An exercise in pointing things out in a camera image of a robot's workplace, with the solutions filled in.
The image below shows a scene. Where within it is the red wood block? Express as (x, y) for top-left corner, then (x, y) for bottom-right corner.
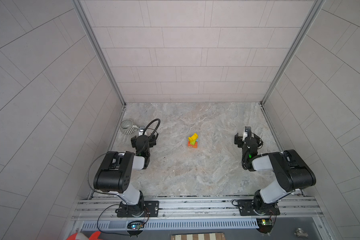
(188, 142), (198, 149)

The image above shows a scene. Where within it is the yellow arch wood block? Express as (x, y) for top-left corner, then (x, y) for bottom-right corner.
(188, 133), (199, 142)

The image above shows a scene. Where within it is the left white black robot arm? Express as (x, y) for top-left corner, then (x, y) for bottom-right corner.
(93, 134), (159, 218)

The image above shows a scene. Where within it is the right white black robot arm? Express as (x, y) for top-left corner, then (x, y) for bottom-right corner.
(234, 129), (317, 216)

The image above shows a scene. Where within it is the grey ribbed ceramic mug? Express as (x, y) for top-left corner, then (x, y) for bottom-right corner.
(120, 119), (140, 135)

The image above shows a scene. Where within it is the right green circuit board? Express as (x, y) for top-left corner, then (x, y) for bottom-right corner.
(256, 219), (274, 234)

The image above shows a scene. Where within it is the green circuit board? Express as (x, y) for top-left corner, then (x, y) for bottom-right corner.
(127, 221), (145, 232)
(256, 219), (274, 234)

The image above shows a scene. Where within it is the left green circuit board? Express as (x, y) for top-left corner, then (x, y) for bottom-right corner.
(127, 221), (145, 232)

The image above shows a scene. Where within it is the striped wood board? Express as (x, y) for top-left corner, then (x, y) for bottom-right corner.
(171, 233), (226, 240)

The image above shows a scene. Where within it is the small metal clamp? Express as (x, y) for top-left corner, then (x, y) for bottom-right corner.
(295, 228), (309, 239)

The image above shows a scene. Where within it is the red white object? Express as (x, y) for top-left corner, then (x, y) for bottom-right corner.
(66, 231), (101, 240)

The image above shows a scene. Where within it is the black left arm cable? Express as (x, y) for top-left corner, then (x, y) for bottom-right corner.
(86, 118), (162, 236)

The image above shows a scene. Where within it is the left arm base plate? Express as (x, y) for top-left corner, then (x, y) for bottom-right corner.
(115, 201), (159, 218)

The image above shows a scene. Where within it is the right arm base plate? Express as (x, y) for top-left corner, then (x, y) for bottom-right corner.
(233, 200), (281, 216)

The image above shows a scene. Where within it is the grey slotted cable duct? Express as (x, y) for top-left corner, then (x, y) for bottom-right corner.
(81, 219), (259, 232)

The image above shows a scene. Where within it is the aluminium mounting rail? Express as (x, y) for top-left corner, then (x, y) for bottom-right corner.
(72, 196), (324, 221)

